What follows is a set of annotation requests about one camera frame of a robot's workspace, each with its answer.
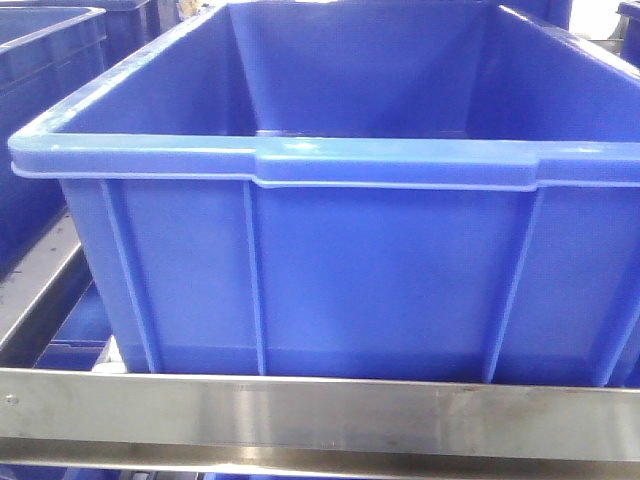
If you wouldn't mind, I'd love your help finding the blue crate upper left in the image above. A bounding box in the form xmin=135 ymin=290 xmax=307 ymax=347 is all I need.
xmin=1 ymin=4 xmax=107 ymax=274

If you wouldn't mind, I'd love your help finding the stainless steel shelf rail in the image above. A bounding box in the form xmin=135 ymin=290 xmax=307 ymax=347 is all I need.
xmin=1 ymin=369 xmax=639 ymax=479

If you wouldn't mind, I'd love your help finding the blue crate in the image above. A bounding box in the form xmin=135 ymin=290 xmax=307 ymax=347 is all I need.
xmin=1 ymin=4 xmax=107 ymax=274
xmin=13 ymin=1 xmax=639 ymax=387

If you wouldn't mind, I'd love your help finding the blue crate upper middle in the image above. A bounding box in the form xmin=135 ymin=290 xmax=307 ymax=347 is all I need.
xmin=13 ymin=1 xmax=639 ymax=387

